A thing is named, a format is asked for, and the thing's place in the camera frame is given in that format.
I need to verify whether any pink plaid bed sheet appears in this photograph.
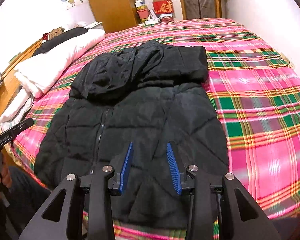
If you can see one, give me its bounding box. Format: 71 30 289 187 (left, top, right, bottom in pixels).
11 17 300 240

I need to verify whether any pink storage box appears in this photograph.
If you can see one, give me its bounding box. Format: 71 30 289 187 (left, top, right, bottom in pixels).
137 9 149 20

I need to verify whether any wooden wardrobe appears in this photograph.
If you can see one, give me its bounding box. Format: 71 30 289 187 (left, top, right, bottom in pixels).
89 0 138 33

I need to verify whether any brown teddy bear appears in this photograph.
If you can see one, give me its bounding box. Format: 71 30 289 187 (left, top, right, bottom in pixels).
47 27 65 40

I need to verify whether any red gift box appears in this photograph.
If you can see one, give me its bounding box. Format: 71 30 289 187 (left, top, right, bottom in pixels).
153 0 174 15

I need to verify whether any white folded duvet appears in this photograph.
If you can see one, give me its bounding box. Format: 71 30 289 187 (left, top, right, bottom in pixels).
0 28 106 132

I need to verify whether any wooden headboard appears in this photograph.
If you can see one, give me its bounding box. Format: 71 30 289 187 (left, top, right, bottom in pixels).
0 38 44 136

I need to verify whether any black quilted puffer jacket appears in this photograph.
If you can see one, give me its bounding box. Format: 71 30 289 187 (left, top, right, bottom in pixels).
34 41 229 229

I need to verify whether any person's left hand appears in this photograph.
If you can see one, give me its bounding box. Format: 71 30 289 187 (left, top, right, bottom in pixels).
0 156 12 200

